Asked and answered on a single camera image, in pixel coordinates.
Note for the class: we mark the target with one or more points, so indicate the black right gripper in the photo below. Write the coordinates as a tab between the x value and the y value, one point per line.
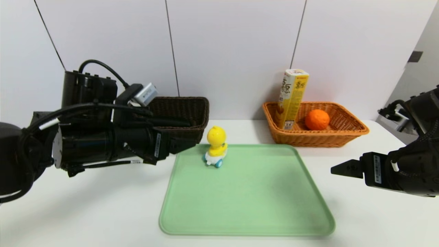
375	169

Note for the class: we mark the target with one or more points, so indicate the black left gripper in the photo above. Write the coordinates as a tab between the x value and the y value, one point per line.
159	145

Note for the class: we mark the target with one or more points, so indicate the orange fruit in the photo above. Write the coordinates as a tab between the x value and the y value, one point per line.
317	120

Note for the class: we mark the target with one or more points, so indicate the yellow chips box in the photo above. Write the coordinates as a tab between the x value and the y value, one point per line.
291	99

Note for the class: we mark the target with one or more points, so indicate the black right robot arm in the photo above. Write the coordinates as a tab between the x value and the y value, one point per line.
422	164

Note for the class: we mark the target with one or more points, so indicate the dark brown wicker basket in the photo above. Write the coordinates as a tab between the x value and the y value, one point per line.
185	113

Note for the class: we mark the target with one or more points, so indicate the orange wicker basket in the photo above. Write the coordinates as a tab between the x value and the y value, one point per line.
308	137

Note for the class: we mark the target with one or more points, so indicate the yellow duck toy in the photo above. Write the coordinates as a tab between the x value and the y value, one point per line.
216	140

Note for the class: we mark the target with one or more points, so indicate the light green plastic tray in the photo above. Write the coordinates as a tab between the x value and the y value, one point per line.
247	195

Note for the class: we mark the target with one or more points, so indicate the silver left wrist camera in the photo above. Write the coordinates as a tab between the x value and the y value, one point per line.
146	94

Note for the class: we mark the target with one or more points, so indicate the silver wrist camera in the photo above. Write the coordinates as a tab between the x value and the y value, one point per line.
394	120
146	94

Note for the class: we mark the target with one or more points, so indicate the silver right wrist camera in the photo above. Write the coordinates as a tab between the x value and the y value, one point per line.
394	120

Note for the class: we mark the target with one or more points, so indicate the dark grey wall plate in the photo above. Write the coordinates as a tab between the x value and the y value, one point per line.
415	56

